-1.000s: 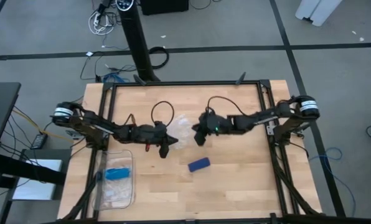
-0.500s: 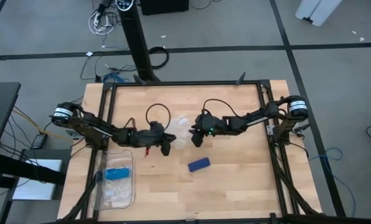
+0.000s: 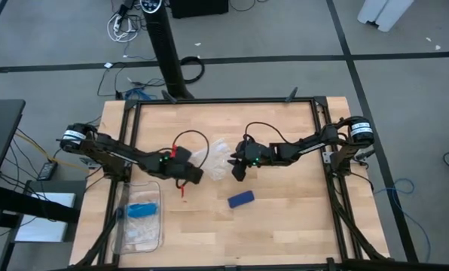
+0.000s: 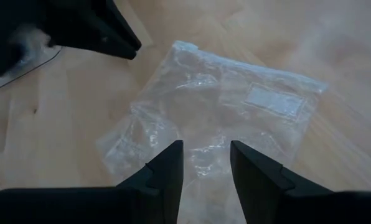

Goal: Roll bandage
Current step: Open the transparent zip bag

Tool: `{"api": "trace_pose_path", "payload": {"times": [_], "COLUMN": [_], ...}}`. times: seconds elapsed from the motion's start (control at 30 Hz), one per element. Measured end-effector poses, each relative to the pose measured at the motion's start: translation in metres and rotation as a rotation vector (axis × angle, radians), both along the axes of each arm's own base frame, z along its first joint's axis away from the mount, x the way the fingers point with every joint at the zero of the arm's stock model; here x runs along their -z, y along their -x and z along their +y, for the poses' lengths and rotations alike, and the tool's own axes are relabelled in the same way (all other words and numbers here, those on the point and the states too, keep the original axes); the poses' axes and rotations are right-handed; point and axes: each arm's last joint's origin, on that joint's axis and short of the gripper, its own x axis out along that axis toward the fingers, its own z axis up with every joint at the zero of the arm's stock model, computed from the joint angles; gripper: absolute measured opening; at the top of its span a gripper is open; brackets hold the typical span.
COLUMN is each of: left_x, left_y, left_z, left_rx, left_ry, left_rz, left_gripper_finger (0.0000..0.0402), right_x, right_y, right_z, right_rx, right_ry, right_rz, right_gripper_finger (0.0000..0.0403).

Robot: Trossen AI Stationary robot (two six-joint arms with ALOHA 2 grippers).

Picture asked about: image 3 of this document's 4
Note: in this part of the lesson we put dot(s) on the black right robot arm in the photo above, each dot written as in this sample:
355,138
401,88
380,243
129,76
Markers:
311,145

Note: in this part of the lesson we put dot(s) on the clear plastic zip bag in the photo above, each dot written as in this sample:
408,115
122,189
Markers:
141,233
215,162

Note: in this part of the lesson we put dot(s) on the black aluminium table frame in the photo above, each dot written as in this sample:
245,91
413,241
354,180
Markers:
224,100

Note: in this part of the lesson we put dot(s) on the white plastic object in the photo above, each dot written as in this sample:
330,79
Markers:
384,11

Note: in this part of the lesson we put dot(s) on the clear plastic bin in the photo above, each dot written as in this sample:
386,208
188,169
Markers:
149,233

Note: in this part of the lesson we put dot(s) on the black box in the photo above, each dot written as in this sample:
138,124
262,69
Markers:
198,7

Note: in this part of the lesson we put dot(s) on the black power adapter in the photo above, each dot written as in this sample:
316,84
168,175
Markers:
47,170

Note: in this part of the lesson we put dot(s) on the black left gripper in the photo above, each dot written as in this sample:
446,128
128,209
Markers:
171,169

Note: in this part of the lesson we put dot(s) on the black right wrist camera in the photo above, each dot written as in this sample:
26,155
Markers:
251,148

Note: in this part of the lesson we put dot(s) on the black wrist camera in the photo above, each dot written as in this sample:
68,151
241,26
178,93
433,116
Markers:
251,148
183,154

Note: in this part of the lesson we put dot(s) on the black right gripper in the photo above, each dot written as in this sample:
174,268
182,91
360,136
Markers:
260,162

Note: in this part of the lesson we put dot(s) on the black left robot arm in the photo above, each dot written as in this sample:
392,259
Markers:
111,152

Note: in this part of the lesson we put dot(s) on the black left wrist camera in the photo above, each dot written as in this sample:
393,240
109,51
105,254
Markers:
183,154

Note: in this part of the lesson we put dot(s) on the light blue bandage roll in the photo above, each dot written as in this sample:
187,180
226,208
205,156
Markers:
143,211

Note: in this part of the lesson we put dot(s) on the dark blue elastic bandage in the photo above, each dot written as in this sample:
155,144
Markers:
241,199

